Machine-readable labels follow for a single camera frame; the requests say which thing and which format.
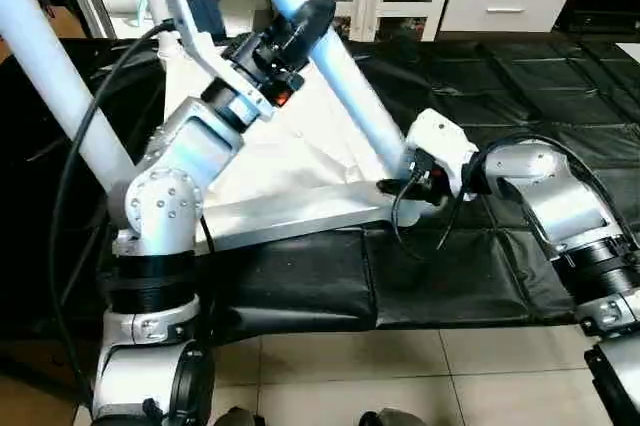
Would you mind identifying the white plastic table top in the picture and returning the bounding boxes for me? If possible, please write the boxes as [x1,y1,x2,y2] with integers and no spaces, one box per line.
[150,31,426,255]

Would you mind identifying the black work mat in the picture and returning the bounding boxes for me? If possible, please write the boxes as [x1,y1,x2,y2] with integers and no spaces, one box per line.
[0,31,640,347]

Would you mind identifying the brown box blue print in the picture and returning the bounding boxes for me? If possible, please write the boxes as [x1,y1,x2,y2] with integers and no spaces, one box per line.
[42,4,83,39]

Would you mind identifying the white flat board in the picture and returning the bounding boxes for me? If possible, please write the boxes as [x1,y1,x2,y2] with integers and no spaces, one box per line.
[615,41,640,65]

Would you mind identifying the black left robot foot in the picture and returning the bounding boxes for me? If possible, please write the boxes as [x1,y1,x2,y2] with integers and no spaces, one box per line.
[212,410,263,426]

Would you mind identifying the white drawer unit with handle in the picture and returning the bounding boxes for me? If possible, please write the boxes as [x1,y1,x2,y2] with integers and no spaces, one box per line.
[438,0,573,35]

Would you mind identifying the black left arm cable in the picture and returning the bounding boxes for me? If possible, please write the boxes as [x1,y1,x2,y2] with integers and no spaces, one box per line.
[48,18,216,387]

